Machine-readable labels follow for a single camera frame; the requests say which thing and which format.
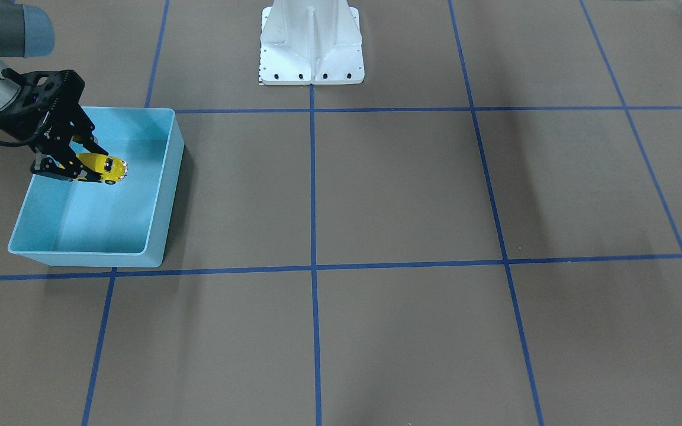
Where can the yellow beetle toy car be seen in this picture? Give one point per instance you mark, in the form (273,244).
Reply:
(110,169)

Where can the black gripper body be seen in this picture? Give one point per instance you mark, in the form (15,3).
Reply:
(14,121)

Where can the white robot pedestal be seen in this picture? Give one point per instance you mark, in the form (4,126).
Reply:
(310,43)

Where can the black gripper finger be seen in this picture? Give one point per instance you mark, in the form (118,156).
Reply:
(65,166)
(89,142)

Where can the light blue plastic bin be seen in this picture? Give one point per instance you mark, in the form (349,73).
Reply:
(85,224)

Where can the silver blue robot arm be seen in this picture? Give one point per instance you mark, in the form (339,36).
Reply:
(26,31)

